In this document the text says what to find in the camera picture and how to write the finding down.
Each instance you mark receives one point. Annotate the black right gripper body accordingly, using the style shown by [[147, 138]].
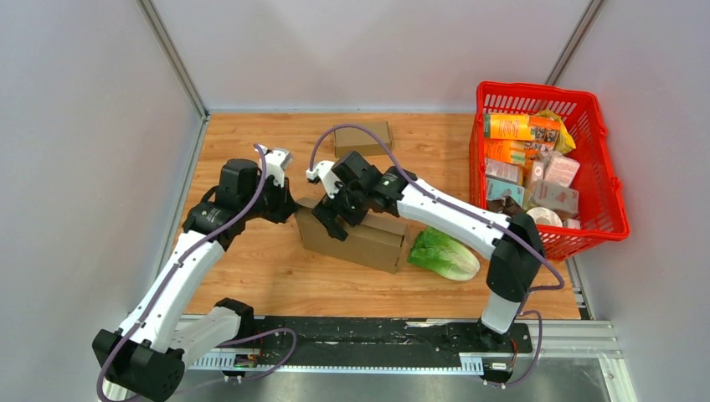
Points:
[[348, 203]]

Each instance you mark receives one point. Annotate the orange sponge pack lower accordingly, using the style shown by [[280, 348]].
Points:
[[507, 151]]

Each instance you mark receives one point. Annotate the pink snack package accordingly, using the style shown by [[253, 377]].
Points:
[[561, 170]]

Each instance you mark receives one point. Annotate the brown cardboard box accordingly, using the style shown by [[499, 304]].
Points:
[[350, 139]]

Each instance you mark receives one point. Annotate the green lettuce head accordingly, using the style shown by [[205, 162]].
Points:
[[440, 253]]

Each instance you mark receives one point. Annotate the white tape roll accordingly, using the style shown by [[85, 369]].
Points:
[[545, 216]]

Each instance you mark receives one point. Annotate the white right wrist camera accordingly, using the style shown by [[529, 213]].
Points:
[[322, 173]]

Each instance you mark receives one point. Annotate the brown chocolate package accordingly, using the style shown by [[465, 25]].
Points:
[[507, 205]]

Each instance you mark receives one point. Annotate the brown cardboard sheet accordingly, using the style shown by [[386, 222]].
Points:
[[378, 242]]

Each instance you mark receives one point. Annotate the aluminium frame post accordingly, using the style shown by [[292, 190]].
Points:
[[159, 29], [576, 38]]

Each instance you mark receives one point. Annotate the red plastic basket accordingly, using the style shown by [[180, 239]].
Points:
[[547, 147]]

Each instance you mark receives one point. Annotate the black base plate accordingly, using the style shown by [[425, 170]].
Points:
[[373, 343]]

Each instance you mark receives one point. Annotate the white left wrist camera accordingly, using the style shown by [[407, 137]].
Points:
[[277, 160]]

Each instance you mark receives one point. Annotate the yellow snack bag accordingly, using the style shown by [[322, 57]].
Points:
[[564, 142]]

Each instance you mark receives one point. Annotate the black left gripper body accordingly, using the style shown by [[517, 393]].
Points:
[[272, 200]]

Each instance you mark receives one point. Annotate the aluminium frame post left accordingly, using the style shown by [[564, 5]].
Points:
[[159, 29]]

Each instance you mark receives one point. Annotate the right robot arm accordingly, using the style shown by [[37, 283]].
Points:
[[512, 245]]

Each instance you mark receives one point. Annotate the aluminium frame post right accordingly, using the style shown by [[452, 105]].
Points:
[[576, 38]]

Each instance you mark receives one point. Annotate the pink white package lower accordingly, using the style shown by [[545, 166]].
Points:
[[560, 199]]

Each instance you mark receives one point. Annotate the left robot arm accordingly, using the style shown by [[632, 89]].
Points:
[[147, 354]]

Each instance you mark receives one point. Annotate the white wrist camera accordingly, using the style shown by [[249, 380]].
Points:
[[322, 173], [277, 160]]

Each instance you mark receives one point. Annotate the teal box package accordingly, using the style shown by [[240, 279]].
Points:
[[498, 189]]

